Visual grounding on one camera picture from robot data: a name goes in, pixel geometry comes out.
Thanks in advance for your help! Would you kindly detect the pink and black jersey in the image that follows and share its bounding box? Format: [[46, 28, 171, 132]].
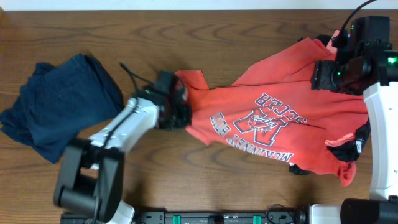
[[289, 30, 371, 175]]

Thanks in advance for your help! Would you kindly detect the red soccer t-shirt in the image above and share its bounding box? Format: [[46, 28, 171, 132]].
[[177, 38, 368, 186]]

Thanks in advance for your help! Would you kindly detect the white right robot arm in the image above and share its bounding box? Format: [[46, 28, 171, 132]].
[[299, 16, 397, 223]]

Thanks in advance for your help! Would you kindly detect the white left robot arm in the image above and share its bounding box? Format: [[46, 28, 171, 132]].
[[53, 88, 189, 223]]

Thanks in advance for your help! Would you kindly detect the navy blue folded garment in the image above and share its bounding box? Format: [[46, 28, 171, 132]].
[[1, 54, 124, 164]]

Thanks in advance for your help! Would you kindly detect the black right camera cable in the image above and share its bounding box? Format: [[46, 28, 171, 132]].
[[334, 0, 377, 48]]

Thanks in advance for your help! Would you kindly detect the black camera cable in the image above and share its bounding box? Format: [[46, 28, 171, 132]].
[[334, 0, 377, 48], [119, 62, 156, 94]]

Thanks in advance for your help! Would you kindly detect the black left camera cable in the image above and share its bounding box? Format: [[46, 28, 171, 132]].
[[119, 62, 156, 94]]

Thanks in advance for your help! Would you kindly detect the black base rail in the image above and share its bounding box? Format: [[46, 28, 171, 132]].
[[60, 210, 307, 224]]

